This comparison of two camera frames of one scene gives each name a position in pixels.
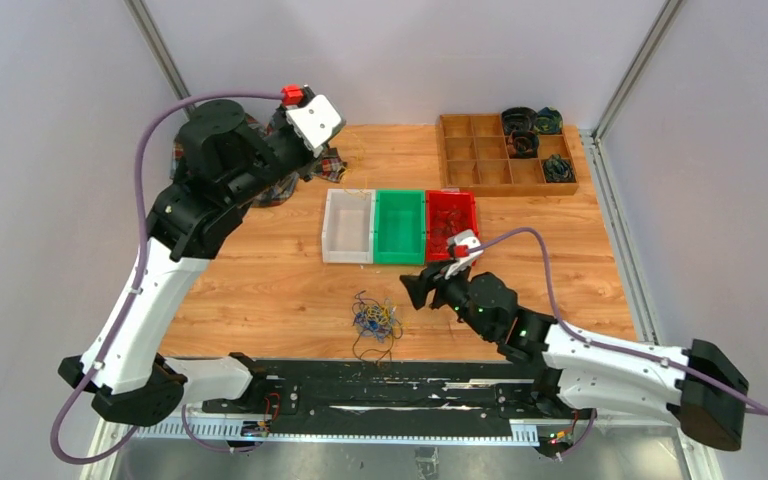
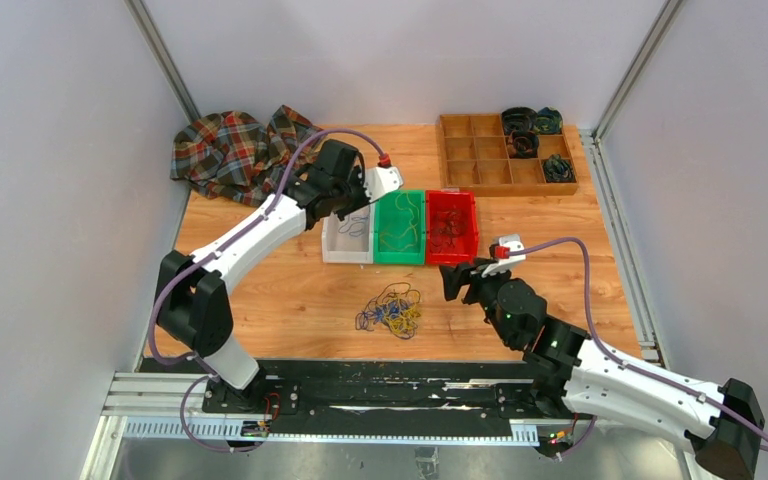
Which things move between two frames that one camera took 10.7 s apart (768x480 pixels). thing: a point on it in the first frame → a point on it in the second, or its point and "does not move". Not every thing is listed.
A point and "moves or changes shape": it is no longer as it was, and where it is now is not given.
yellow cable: [352, 167] moves or changes shape
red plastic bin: [448, 213] does not move
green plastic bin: [399, 227] does not move
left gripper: [308, 160] → [363, 199]
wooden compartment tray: [474, 156] does not move
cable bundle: [378, 326] → [397, 306]
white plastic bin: [348, 235] does not move
